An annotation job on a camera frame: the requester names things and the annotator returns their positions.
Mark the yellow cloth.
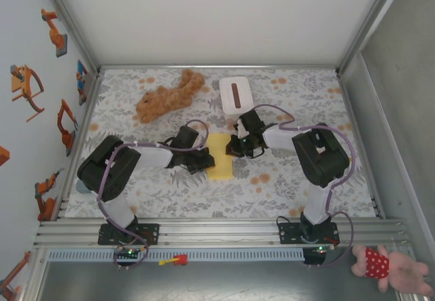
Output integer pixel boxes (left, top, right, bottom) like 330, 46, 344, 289
207, 132, 234, 181

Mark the white tissue box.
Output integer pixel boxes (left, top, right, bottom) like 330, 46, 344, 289
219, 75, 254, 118

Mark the floral tablecloth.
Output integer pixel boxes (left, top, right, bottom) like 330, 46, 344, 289
64, 68, 378, 219

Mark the brown teddy bear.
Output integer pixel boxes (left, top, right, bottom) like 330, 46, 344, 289
135, 69, 206, 124

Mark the wide aluminium beam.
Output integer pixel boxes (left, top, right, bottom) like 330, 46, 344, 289
32, 216, 412, 249

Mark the red yellow plastic clip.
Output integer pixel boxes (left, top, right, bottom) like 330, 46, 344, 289
158, 254, 188, 267

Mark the black controller board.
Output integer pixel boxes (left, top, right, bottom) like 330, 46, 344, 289
303, 245, 332, 266
114, 247, 143, 264

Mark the blue orange robot sticker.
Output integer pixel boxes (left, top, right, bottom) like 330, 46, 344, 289
76, 59, 90, 107

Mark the pink plush toy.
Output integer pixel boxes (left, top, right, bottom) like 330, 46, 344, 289
351, 245, 431, 294

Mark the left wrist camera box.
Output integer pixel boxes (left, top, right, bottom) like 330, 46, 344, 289
175, 126, 201, 151

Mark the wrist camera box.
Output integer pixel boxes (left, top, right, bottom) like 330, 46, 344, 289
237, 109, 266, 135
175, 126, 201, 151

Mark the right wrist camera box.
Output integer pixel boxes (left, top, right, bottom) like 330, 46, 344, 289
237, 109, 266, 135

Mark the aluminium frame rail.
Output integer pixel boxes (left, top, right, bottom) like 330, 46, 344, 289
336, 71, 387, 219
98, 64, 341, 71
50, 69, 105, 221

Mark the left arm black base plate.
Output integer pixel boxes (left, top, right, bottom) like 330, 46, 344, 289
97, 222, 160, 247

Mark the white slotted cable duct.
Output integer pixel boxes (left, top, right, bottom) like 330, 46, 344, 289
47, 249, 305, 262

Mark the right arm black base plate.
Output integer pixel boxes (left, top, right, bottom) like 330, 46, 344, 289
277, 222, 340, 247

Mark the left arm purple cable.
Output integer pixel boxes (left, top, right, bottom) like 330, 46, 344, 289
97, 120, 210, 270

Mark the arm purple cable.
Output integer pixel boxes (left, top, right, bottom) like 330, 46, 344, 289
251, 103, 357, 268
97, 120, 210, 270

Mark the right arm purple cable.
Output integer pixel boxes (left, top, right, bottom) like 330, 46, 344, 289
251, 103, 357, 268

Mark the aluminium frame post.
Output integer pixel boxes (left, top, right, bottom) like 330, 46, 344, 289
334, 0, 405, 77
36, 0, 105, 77

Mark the orange gripper wall sticker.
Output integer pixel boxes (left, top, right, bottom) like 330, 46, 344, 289
10, 65, 46, 122

